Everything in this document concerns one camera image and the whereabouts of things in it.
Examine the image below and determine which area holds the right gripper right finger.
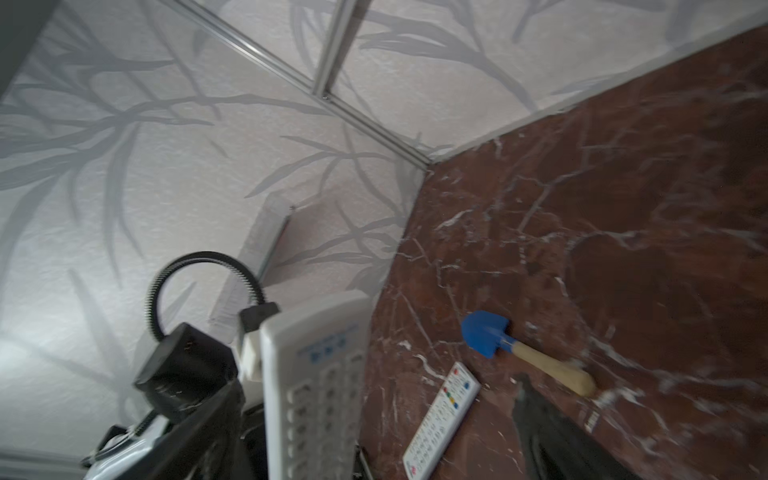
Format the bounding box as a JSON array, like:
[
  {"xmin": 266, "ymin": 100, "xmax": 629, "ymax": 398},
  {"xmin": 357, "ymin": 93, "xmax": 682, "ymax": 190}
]
[{"xmin": 512, "ymin": 374, "xmax": 637, "ymax": 480}]

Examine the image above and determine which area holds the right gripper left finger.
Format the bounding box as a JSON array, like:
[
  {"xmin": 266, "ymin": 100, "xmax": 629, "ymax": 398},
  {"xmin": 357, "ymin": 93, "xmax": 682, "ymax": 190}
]
[{"xmin": 118, "ymin": 380, "xmax": 244, "ymax": 480}]

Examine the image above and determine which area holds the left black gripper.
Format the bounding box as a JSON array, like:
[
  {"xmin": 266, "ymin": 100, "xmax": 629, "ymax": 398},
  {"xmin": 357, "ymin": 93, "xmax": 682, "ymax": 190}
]
[{"xmin": 134, "ymin": 323, "xmax": 238, "ymax": 423}]

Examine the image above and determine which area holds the white remote control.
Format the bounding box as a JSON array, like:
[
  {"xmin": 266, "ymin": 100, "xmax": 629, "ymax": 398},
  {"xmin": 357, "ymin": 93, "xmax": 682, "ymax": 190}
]
[
  {"xmin": 402, "ymin": 362, "xmax": 480, "ymax": 480},
  {"xmin": 260, "ymin": 290, "xmax": 373, "ymax": 479}
]

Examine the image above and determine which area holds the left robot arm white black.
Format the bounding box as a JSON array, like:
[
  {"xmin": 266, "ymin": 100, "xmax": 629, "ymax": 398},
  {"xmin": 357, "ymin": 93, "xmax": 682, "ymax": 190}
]
[{"xmin": 83, "ymin": 323, "xmax": 247, "ymax": 479}]

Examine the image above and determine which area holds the clear plastic wall shelf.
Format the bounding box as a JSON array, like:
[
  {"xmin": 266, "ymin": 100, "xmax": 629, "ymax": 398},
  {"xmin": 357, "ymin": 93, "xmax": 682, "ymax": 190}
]
[{"xmin": 207, "ymin": 192, "xmax": 295, "ymax": 344}]

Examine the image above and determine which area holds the blue toy shovel wooden handle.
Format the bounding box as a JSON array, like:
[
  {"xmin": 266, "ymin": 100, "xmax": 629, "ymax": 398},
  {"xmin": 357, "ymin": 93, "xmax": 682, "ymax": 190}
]
[{"xmin": 461, "ymin": 311, "xmax": 597, "ymax": 397}]

